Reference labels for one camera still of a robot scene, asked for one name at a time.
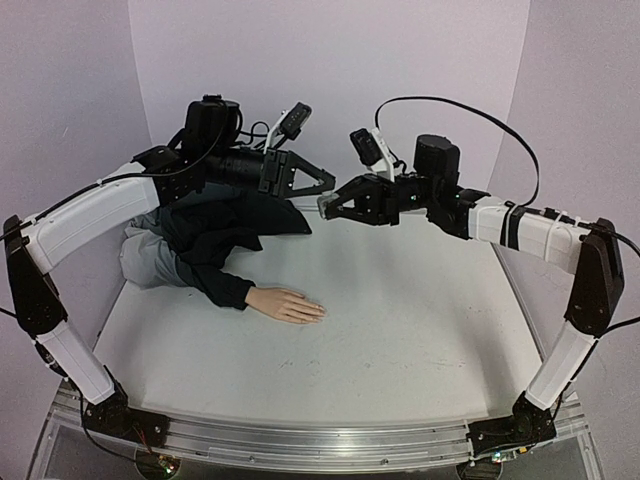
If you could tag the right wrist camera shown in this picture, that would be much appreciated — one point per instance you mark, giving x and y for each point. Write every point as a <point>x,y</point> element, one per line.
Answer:
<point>374,153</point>

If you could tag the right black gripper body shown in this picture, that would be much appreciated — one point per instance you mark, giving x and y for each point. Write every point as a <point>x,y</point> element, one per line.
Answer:
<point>382,198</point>

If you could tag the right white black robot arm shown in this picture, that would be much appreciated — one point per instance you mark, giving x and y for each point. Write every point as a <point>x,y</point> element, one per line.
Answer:
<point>587,251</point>

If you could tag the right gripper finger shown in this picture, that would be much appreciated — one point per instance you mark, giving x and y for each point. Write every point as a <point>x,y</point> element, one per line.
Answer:
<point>367,217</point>
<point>365,186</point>

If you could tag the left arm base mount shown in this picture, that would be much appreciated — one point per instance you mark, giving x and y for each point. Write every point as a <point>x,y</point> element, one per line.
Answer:
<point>114,417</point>

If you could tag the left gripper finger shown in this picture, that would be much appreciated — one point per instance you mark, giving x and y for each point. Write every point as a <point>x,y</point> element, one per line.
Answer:
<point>313,171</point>
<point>313,190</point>

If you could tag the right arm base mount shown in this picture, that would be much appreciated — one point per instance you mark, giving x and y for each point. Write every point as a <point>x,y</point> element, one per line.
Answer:
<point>526,426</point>

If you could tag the clear nail polish bottle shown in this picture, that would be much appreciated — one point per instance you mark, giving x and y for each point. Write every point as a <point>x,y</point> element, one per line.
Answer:
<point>323,203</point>

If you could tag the mannequin hand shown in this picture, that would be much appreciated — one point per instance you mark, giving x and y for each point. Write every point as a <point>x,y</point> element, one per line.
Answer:
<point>284,305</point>

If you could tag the black grey jacket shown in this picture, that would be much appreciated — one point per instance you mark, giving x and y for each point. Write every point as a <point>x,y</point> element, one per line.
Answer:
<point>186,244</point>

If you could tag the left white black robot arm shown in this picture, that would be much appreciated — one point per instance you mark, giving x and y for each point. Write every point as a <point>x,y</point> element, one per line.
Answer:
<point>36,245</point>

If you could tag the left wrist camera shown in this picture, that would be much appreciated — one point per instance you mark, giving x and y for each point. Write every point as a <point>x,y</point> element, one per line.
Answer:
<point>288,126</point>

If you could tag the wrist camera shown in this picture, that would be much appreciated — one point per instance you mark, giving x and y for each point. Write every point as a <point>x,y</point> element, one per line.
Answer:
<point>288,126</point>
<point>374,153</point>

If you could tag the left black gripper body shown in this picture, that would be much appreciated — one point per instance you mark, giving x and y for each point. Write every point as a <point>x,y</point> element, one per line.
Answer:
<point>271,181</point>

